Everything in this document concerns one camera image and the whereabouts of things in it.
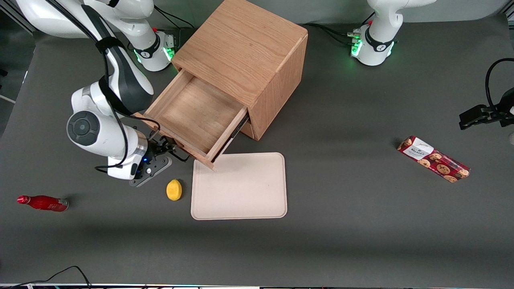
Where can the red bottle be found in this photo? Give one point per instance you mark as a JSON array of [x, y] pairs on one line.
[[42, 203]]

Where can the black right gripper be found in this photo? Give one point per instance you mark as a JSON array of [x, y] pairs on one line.
[[159, 147]]

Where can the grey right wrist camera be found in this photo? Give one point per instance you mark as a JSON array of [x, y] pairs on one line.
[[154, 171]]

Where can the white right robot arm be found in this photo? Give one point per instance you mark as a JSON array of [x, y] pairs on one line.
[[124, 84]]

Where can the red cookie box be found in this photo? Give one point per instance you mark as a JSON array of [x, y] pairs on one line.
[[433, 159]]

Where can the wooden drawer cabinet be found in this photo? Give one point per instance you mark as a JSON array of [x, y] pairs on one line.
[[245, 44]]

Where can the aluminium frame profile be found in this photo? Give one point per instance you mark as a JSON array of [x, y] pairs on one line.
[[14, 18], [510, 15]]

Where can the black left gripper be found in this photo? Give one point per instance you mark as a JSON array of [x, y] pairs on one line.
[[506, 105]]

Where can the yellow lemon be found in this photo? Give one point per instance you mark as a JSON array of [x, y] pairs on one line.
[[174, 190]]

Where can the beige rectangular tray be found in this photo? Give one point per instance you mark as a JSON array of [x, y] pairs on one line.
[[241, 188]]

